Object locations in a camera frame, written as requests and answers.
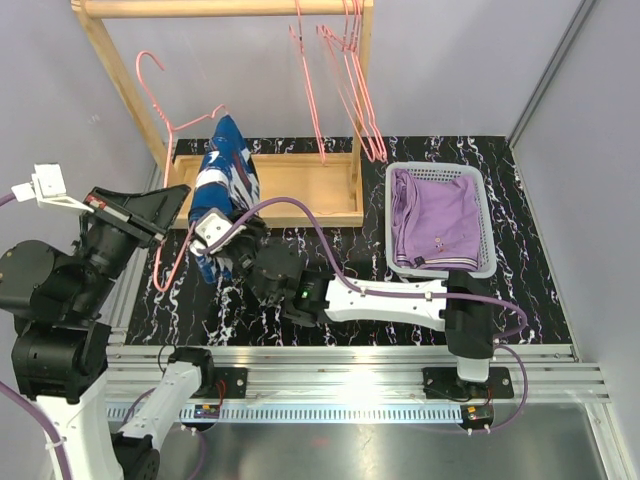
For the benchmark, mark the purple trousers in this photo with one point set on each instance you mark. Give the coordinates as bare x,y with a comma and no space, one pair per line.
434,225

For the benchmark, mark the wooden clothes rack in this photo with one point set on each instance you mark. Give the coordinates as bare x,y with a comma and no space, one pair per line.
333,192

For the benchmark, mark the aluminium mounting rail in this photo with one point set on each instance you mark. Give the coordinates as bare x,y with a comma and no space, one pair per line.
385,385

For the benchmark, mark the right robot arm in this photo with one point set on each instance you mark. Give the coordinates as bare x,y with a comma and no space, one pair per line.
455,306

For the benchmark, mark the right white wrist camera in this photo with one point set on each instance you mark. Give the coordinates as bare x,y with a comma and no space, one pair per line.
213,231

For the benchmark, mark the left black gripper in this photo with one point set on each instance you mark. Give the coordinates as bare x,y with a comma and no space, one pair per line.
146,217

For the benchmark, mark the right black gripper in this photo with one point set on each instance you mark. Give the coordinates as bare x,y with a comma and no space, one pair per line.
256,226

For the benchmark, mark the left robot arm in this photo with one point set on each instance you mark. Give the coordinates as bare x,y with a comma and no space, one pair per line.
59,357

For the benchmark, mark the pink hanger with blue trousers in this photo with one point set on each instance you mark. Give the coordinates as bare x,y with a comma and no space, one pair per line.
168,165

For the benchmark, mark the white plastic basket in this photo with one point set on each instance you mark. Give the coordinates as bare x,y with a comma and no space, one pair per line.
443,172

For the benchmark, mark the blue patterned trousers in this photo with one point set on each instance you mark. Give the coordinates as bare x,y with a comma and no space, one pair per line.
227,182

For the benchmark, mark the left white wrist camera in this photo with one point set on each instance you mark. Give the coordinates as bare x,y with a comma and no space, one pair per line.
48,189

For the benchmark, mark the pink hanger with purple trousers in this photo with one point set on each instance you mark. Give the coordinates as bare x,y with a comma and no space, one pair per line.
298,39

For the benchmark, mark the pink empty wire hanger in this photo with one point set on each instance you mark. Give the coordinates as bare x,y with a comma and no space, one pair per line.
332,46

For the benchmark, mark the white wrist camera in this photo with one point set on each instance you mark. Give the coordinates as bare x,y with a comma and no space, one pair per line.
213,231
48,189

